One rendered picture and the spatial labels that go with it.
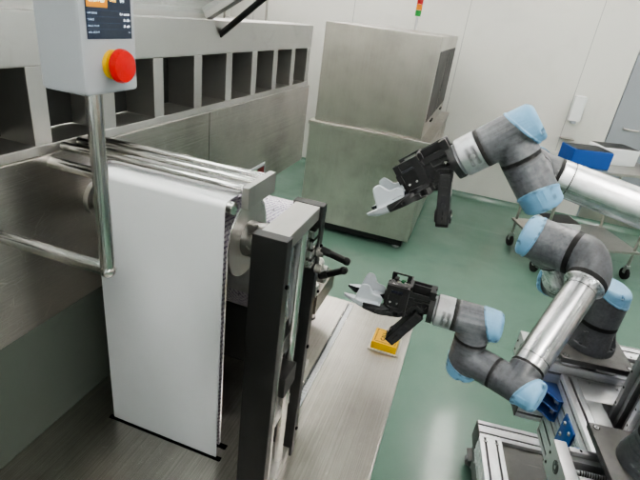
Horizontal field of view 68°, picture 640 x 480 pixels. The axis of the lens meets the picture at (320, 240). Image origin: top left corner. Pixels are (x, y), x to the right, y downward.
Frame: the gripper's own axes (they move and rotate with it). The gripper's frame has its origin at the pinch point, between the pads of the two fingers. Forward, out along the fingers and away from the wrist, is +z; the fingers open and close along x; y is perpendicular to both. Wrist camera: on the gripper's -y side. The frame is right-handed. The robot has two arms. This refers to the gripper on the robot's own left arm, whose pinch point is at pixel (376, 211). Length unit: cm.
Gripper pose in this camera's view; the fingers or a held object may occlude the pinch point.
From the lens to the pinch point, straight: 102.1
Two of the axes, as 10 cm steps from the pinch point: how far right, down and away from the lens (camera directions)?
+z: -7.9, 3.9, 4.7
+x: -3.2, 3.8, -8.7
